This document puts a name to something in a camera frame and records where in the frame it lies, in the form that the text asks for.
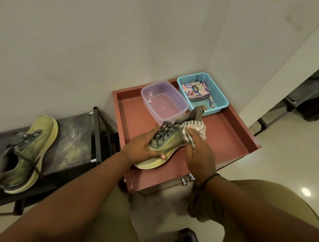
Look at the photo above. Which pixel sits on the person's right forearm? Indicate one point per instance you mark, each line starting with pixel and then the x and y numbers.
pixel 251 212

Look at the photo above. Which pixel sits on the striped cleaning cloth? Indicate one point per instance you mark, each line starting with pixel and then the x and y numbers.
pixel 193 127

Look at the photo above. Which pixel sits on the red-topped cabinet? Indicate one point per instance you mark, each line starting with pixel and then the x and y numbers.
pixel 224 139

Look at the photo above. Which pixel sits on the floral patterned pouch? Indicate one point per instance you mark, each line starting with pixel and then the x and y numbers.
pixel 196 91

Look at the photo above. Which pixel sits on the black shoe rack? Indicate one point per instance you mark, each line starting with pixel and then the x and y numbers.
pixel 72 144

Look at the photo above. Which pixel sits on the person's right fingers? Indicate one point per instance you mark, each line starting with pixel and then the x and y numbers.
pixel 190 137

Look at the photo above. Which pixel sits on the person's left forearm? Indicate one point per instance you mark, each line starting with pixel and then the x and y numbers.
pixel 67 199

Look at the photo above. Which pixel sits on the person's right hand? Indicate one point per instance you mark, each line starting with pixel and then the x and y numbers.
pixel 200 157

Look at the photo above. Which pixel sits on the clear plastic container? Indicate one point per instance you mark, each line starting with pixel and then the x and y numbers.
pixel 164 102

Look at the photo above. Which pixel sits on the person's olive trousers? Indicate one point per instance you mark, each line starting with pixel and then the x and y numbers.
pixel 274 194

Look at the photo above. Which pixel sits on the black wrist band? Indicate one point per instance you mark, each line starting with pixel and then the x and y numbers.
pixel 210 179

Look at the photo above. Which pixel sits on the black shoe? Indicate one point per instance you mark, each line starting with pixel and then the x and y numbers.
pixel 187 235

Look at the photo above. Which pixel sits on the blue plastic basket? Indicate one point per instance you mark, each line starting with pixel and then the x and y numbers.
pixel 214 94

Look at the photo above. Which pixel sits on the black metal frame furniture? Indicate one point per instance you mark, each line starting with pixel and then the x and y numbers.
pixel 291 102

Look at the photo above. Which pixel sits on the yellow-green running shoe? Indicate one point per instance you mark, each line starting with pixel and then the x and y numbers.
pixel 165 147
pixel 27 154

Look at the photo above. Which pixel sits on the person's left hand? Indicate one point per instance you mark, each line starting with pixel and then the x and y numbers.
pixel 138 149

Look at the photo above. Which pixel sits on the person's left thumb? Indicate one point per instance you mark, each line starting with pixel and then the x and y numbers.
pixel 157 155

